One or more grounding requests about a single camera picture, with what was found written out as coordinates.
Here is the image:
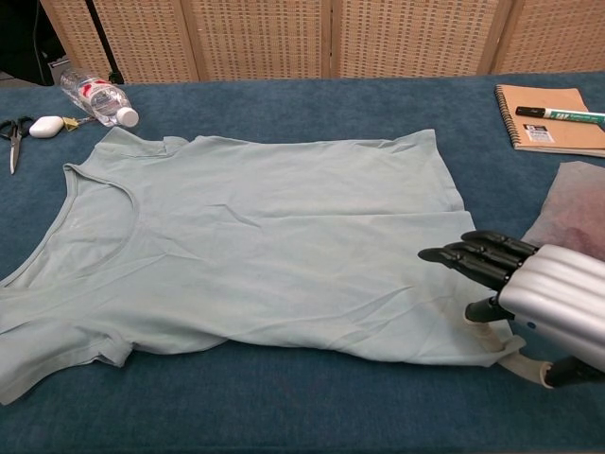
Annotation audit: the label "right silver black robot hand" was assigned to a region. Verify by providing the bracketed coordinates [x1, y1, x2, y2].
[418, 230, 605, 390]

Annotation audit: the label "gold binder clip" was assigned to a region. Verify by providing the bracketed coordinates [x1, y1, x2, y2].
[63, 114, 98, 131]

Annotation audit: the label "white earbuds case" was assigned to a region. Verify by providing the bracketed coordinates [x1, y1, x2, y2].
[28, 115, 65, 139]

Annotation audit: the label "translucent bag with red contents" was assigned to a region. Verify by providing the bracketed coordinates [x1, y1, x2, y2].
[519, 161, 605, 261]

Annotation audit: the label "grey-green cloth garment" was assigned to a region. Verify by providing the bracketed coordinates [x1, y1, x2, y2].
[0, 126, 526, 407]

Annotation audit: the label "black tripod stand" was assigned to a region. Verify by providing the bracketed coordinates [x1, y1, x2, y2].
[83, 0, 125, 85]

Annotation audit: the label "black-handled scissors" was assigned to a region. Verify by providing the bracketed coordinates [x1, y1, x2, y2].
[0, 115, 35, 176]

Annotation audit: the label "wicker folding screen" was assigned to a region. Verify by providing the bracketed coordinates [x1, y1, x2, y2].
[40, 0, 605, 85]

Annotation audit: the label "green white marker pen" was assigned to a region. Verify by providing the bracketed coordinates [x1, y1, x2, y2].
[514, 105, 605, 125]

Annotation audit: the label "clear plastic water bottle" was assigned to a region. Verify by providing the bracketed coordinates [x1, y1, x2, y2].
[60, 65, 140, 129]

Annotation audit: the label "blue carpet table cover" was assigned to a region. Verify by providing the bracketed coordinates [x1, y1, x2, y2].
[0, 70, 605, 454]

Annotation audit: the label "brown spiral notebook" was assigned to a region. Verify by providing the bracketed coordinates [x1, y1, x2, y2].
[494, 83, 605, 158]

